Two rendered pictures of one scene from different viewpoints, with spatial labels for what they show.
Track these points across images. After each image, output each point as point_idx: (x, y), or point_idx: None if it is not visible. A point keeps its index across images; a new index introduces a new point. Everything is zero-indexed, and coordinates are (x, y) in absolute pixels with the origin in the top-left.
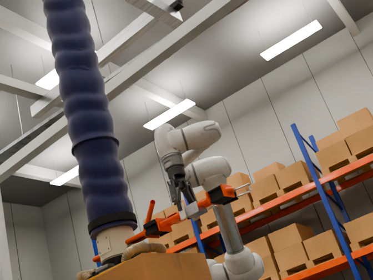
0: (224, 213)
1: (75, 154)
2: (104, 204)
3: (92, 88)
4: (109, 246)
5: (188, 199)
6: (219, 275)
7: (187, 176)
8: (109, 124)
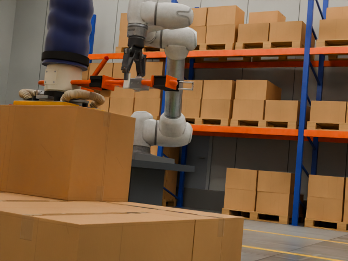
0: None
1: None
2: (62, 41)
3: None
4: (55, 80)
5: (138, 71)
6: (149, 130)
7: (152, 37)
8: None
